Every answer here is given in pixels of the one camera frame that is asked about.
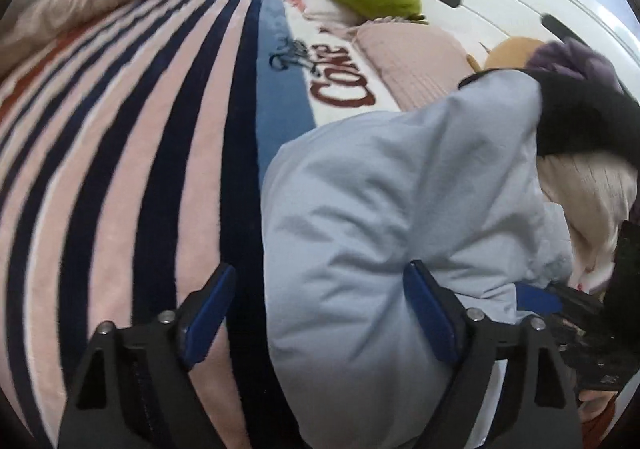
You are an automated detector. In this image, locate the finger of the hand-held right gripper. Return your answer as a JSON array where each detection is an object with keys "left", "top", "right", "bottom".
[{"left": 516, "top": 280, "right": 603, "bottom": 317}]

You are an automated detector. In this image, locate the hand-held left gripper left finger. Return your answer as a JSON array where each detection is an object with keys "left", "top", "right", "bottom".
[{"left": 56, "top": 263, "right": 237, "bottom": 449}]

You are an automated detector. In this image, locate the yellow plush toy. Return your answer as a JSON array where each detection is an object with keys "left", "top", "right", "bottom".
[{"left": 467, "top": 36, "right": 556, "bottom": 72}]

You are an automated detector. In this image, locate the black cloth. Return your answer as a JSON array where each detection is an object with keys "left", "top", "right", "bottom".
[{"left": 459, "top": 66, "right": 640, "bottom": 165}]

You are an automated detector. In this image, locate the purple cloth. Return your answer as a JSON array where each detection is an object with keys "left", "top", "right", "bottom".
[{"left": 527, "top": 38, "right": 631, "bottom": 92}]

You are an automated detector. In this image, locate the cream cloth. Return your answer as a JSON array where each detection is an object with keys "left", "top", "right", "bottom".
[{"left": 537, "top": 152, "right": 640, "bottom": 295}]

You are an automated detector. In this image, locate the pink ribbed pillow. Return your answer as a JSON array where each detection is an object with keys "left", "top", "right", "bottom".
[{"left": 355, "top": 16, "right": 481, "bottom": 112}]

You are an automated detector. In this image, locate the striped blanket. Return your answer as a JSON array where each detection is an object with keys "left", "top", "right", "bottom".
[{"left": 0, "top": 0, "right": 401, "bottom": 449}]

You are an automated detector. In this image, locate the light blue jacket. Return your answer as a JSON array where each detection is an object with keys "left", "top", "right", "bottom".
[{"left": 261, "top": 69, "right": 576, "bottom": 449}]

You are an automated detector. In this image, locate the person's right forearm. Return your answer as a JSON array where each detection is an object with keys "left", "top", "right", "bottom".
[{"left": 577, "top": 386, "right": 632, "bottom": 449}]

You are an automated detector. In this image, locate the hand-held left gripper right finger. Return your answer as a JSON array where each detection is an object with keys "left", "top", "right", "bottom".
[{"left": 402, "top": 260, "right": 583, "bottom": 449}]

